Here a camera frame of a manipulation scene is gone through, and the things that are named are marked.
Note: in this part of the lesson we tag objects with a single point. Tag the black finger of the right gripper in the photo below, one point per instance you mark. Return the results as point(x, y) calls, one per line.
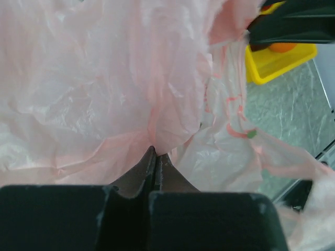
point(306, 14)

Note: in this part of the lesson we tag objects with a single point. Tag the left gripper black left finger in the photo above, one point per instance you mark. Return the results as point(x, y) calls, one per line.
point(79, 217)

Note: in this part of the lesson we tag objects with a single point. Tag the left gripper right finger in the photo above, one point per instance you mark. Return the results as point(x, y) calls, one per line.
point(184, 220)

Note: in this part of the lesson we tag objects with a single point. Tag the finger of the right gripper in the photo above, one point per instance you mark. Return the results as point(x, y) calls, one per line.
point(317, 31)

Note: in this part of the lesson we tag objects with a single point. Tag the orange fake fruit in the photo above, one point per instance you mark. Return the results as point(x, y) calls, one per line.
point(282, 47)

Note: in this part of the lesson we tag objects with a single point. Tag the pink plastic bag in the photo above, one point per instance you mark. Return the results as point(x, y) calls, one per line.
point(87, 87)

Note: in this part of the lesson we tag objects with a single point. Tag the dark red fake fruit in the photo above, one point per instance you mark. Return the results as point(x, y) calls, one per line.
point(258, 47)

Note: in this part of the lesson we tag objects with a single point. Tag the yellow plastic tray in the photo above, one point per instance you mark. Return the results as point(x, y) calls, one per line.
point(265, 65)

